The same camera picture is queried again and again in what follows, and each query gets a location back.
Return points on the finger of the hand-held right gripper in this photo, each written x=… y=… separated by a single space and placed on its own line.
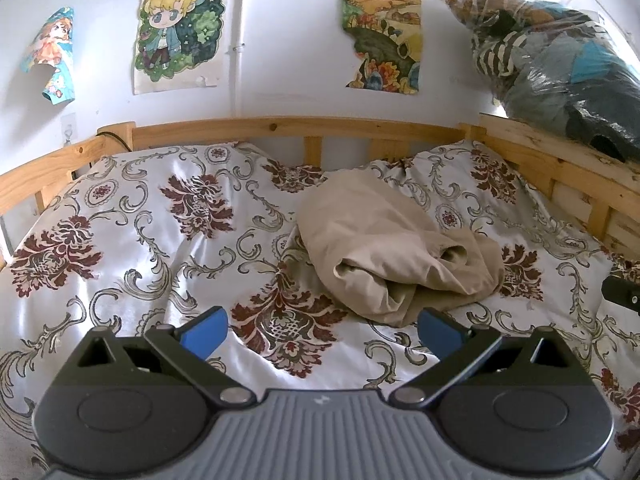
x=622 y=290

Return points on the cartoon figure green wall poster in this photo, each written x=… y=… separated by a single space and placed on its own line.
x=177 y=30

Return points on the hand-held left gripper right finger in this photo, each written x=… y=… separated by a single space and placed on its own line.
x=440 y=332

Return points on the white wall conduit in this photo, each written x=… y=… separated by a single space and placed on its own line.
x=239 y=40

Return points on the autumn landscape wall poster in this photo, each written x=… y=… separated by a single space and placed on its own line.
x=385 y=35

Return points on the torn curled cartoon wall poster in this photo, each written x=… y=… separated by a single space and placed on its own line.
x=50 y=55

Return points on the plastic bag of clothes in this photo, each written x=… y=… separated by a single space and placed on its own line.
x=555 y=70

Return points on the clear wall hook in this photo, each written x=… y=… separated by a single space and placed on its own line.
x=67 y=127

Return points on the beige large garment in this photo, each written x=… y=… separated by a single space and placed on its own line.
x=395 y=255

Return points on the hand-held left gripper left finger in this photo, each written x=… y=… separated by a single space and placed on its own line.
x=205 y=332

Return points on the floral white bed cover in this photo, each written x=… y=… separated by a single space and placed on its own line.
x=150 y=240

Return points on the wooden bed frame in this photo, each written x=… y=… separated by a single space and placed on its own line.
x=540 y=160

